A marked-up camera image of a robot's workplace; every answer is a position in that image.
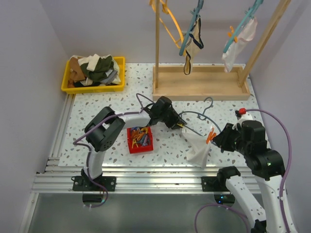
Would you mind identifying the grey-blue clothes hanger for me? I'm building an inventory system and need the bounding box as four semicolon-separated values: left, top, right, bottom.
179;97;224;142

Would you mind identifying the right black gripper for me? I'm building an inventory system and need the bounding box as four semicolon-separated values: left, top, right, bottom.
213;122;250;154

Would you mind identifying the teal clothes hanger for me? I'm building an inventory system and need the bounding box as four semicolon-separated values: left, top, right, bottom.
223;0;263;53

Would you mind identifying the yellow plastic bin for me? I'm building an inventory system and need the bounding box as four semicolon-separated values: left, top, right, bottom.
61;56;125;94

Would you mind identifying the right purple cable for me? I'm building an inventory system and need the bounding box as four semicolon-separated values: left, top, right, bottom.
194;109;292;233

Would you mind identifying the beige black-trimmed underwear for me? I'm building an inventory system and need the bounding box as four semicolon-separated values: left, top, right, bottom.
184;15;204;75

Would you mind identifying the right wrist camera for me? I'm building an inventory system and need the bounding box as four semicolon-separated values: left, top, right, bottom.
232;108;253;130

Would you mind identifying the dark green underwear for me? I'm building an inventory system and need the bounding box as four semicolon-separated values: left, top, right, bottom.
78;54;114;82

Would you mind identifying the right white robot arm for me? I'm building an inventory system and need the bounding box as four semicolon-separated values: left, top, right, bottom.
201;120;297;233

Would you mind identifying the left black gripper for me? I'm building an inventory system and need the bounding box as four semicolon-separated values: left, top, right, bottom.
159;106;186;130

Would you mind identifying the red clothespin bin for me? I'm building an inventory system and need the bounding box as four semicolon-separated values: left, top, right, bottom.
127;127;154;154

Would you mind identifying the white lettered underwear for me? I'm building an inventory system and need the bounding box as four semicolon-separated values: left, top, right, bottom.
182;129;211;168

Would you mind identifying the pile of clothes in bin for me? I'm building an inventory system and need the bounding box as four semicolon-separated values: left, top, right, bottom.
68;54;121;88

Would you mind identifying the orange clothes hanger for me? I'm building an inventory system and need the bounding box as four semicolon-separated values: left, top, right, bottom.
149;0;184;49

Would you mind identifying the wooden drying rack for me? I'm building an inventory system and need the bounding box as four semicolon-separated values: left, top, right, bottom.
153;0;290;101

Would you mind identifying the colourful clothespins pile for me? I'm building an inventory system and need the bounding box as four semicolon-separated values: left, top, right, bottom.
130;127;149;148

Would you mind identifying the aluminium rail frame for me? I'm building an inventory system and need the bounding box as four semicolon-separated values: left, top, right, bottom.
21;92;263;233

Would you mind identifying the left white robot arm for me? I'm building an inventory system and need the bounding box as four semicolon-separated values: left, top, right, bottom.
72;96;187;192

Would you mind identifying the orange clothespin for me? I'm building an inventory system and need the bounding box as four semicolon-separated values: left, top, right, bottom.
206;127;217;144

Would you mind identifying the pink white underwear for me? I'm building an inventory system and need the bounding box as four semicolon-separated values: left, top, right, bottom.
222;17;258;73

